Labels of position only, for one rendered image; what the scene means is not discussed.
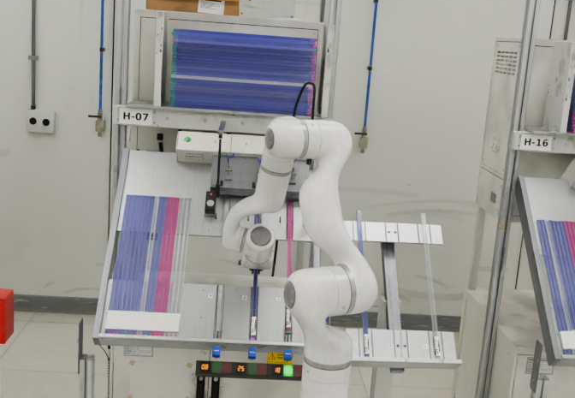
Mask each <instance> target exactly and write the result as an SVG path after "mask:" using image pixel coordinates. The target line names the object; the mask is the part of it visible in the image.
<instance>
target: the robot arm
mask: <svg viewBox="0 0 575 398"><path fill-rule="evenodd" d="M264 140H265V144H264V152H263V156H262V160H261V164H260V169H259V174H258V182H257V186H256V191H255V194H253V195H252V196H249V197H247V198H245V199H243V200H241V201H240V202H239V203H237V204H236V205H235V206H234V207H233V208H232V209H231V210H230V212H229V213H228V215H227V217H226V220H225V223H224V226H223V231H222V246H223V247H224V248H226V249H228V250H230V251H234V252H241V260H239V265H241V267H242V268H246V269H249V270H251V271H252V274H253V272H254V269H258V274H259V275H260V271H262V270H270V269H271V268H272V267H275V262H274V261H273V256H274V254H273V252H274V247H273V246H274V242H275V233H274V231H273V229H272V228H271V227H270V226H268V225H266V224H263V223H257V224H254V225H252V226H251V227H250V228H249V229H248V228H244V227H241V226H240V221H241V220H242V219H243V218H245V217H248V216H250V215H254V214H262V213H275V212H278V211H280V210H281V209H282V207H283V204H284V201H285V198H286V194H287V190H288V183H289V180H290V176H291V173H292V169H293V162H294V159H301V158H311V159H314V160H315V161H316V163H317V167H316V169H315V171H314V172H313V173H312V174H311V175H310V176H309V177H308V178H307V179H306V180H305V182H304V183H303V185H302V187H301V189H300V190H299V204H300V210H301V215H302V219H303V224H304V226H305V231H306V233H307V234H308V236H309V237H310V239H311V240H312V242H313V243H314V244H315V245H317V246H318V247H320V248H321V249H322V250H324V251H325V252H326V253H327V254H328V255H329V256H330V257H331V259H332V260H333V262H334V265H335V266H324V267H313V268H306V269H302V270H297V271H295V272H294V273H293V274H292V275H291V276H290V277H289V278H288V279H287V281H286V284H285V287H284V291H283V298H284V301H285V304H286V306H287V308H288V310H289V311H290V312H291V313H292V315H293V317H294V318H295V319H296V321H297V322H298V324H299V326H300V327H301V329H302V331H303V334H304V340H305V345H304V358H303V368H302V379H301V391H300V398H348V395H349V386H350V376H351V368H352V358H353V341H352V338H351V336H350V335H349V334H348V333H347V332H346V331H344V330H341V329H338V328H336V327H333V326H330V325H327V324H326V318H327V317H333V316H340V315H348V314H356V313H361V312H365V311H367V310H369V309H370V308H371V307H372V306H373V305H374V303H375V302H376V297H377V293H378V292H377V283H376V278H375V276H374V273H373V271H372V269H371V268H370V266H369V265H368V263H367V261H366V260H365V258H364V257H363V255H362V254H361V253H360V251H359V250H358V248H357V247H356V246H355V245H354V243H353V241H352V240H351V238H350V236H349V234H348V232H347V230H346V227H345V224H344V222H343V217H342V213H341V203H340V198H339V192H338V181H339V177H340V174H341V171H342V169H343V167H344V165H345V163H346V162H347V160H348V159H349V157H350V155H351V152H352V148H353V141H352V136H351V134H350V133H349V131H348V129H347V128H346V127H345V126H344V125H343V124H341V123H339V122H334V121H328V120H300V119H296V118H295V117H293V116H281V117H277V118H275V119H274V120H272V121H271V122H270V124H269V126H268V127H267V129H266V132H265V138H264Z"/></svg>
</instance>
